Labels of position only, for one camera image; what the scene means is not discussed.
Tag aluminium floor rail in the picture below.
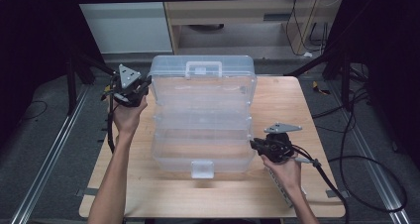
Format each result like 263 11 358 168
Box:
11 84 90 224
330 81 412 224

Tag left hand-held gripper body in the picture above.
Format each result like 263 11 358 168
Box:
102 63 144 108

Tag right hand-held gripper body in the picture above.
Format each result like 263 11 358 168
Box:
261 122 303 164

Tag light wooden desk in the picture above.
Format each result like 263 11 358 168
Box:
160 0 346 57

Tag clear plastic storage box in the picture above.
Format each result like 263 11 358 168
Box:
147 55 258 179

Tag person's right hand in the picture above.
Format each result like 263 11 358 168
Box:
261 155 302 193

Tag black metal stand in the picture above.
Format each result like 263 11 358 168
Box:
285 49 353 111
63 52 120 116

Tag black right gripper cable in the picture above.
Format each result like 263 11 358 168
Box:
291 144 409 224

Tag thin black floor cable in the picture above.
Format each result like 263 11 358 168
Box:
19 100 49 121

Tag white cabinet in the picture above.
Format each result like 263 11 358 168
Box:
70 0 173 55

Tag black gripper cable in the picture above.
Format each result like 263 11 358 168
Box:
291 144 409 224
106 84 117 154

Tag black cables under desk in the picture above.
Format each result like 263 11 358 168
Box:
285 0 328 57

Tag black floor cables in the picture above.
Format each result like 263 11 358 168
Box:
311 64 370 133

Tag grey tape strip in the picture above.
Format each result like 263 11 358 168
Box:
76 187 99 197
326 189 350 199

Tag green and white carton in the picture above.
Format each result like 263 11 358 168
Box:
265 167 306 208

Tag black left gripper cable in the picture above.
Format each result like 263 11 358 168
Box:
106 84 117 154

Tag yellow and black tape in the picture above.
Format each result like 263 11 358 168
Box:
311 80 331 96

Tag person's left hand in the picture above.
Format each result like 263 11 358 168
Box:
113 94 149 136

